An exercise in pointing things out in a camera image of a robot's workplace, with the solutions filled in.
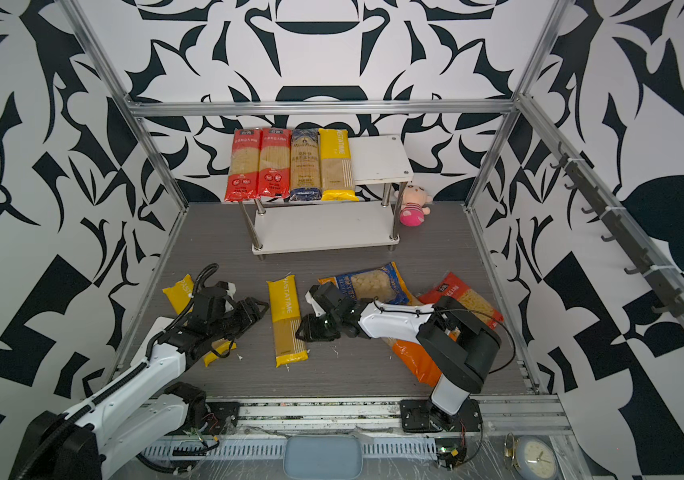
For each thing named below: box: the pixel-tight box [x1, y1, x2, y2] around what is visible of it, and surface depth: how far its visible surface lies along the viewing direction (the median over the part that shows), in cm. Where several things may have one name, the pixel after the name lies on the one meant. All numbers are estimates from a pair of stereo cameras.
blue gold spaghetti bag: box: [290, 128, 322, 201], surface depth 81 cm
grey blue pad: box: [283, 435, 363, 480], surface depth 69 cm
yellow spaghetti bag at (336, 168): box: [318, 128, 359, 202], surface depth 81 cm
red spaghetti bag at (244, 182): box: [224, 128, 263, 202], surface depth 79 cm
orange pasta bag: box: [380, 337, 442, 387], surface depth 82 cm
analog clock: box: [516, 435, 558, 480], surface depth 67 cm
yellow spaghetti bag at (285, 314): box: [266, 275, 309, 368], surface depth 91 cm
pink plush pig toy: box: [400, 184, 433, 227], surface depth 114 cm
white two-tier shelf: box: [238, 135, 414, 260], surface depth 104 cm
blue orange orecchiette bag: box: [318, 261, 422, 306], surface depth 96 cm
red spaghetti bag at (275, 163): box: [258, 127, 292, 199], surface depth 81 cm
